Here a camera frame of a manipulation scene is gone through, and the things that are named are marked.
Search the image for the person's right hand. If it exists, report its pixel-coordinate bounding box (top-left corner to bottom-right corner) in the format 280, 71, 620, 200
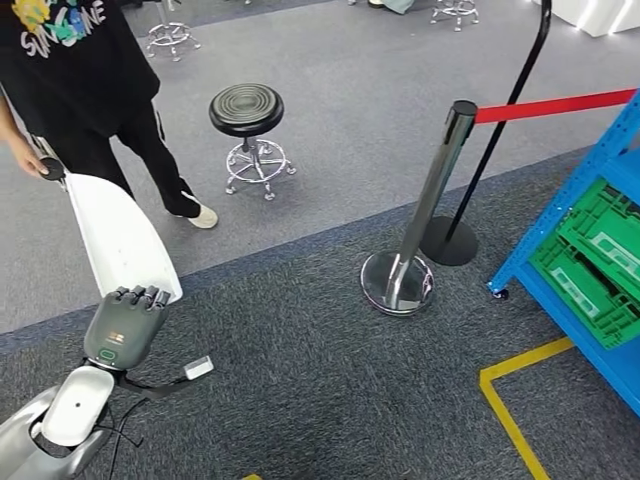
7, 132, 51, 180

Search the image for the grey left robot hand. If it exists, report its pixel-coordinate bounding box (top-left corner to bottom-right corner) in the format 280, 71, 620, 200
82, 285, 172, 371

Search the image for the black round remote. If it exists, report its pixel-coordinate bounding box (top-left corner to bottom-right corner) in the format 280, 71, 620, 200
38, 156, 66, 184

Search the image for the white curved plastic part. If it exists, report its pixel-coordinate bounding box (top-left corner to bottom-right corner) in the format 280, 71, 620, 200
63, 170, 183, 305

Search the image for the blue metal shelf rack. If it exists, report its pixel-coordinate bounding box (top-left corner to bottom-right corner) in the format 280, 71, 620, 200
487, 89, 640, 420

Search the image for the person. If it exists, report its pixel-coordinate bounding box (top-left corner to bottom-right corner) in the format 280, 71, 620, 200
0, 0, 220, 231

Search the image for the chrome stool base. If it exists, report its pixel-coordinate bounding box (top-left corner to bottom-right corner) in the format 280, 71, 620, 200
146, 0, 202, 63
430, 0, 480, 32

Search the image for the black round stool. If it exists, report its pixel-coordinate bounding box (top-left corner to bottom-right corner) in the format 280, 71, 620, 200
208, 82, 297, 202

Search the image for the black pole with round base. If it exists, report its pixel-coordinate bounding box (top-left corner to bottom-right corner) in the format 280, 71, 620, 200
419, 0, 552, 268

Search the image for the red barrier belt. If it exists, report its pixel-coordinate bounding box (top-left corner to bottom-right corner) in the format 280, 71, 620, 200
473, 87, 640, 126

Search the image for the green plastic crate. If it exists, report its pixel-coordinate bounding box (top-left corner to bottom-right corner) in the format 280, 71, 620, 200
528, 177, 640, 351

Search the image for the white low platform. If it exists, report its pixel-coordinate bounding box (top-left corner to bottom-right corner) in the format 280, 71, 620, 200
532, 0, 640, 38

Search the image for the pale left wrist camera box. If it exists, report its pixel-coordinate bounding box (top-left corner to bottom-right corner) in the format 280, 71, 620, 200
183, 355, 215, 382

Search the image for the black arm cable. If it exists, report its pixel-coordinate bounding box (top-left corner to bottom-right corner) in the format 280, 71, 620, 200
97, 397, 151, 480

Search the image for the chrome stanchion post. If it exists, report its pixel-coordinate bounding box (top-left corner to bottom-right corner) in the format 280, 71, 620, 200
360, 99, 479, 317

